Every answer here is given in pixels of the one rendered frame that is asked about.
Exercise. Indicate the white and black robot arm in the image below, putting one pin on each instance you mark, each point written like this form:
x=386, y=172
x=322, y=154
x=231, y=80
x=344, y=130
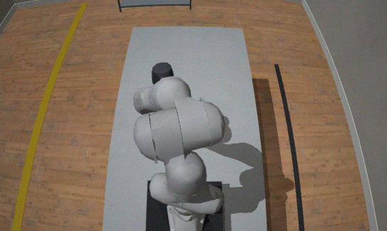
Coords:
x=178, y=124

